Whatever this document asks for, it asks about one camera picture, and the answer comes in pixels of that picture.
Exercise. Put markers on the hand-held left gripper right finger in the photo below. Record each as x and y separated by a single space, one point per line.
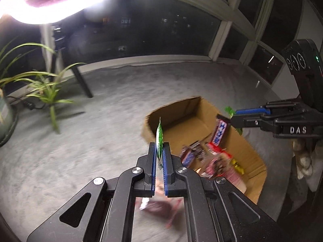
165 171

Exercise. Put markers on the window with white frame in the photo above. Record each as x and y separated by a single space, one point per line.
164 30

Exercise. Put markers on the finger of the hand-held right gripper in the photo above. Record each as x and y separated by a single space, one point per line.
244 121
252 111

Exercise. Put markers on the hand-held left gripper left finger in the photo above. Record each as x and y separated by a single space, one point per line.
153 169

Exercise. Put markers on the small dark brown snack packet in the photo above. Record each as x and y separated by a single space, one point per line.
198 150

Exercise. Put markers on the thin green snack packet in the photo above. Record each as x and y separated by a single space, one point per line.
159 136

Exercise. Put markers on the black tripod stand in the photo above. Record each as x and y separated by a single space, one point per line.
58 40

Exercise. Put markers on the light green snack packet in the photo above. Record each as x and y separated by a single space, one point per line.
229 111

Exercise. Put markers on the yellow candy packet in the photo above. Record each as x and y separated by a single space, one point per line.
237 166

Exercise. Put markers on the potted spider plant grey pot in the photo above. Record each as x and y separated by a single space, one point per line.
5 121

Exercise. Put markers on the person's right hand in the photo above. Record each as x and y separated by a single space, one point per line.
304 160

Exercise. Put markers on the pink snack packet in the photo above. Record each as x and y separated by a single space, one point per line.
236 180

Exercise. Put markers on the clear red nut packet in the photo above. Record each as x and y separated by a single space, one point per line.
217 166

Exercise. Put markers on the small spider plant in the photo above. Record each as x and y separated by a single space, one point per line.
49 93

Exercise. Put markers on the clear red date packet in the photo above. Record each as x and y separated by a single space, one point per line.
161 208

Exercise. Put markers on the brown chocolate bar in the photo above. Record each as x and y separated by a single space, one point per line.
219 131
188 158

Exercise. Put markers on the black table leg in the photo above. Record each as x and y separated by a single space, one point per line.
82 80

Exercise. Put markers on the cardboard box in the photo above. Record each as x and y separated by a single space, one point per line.
181 121

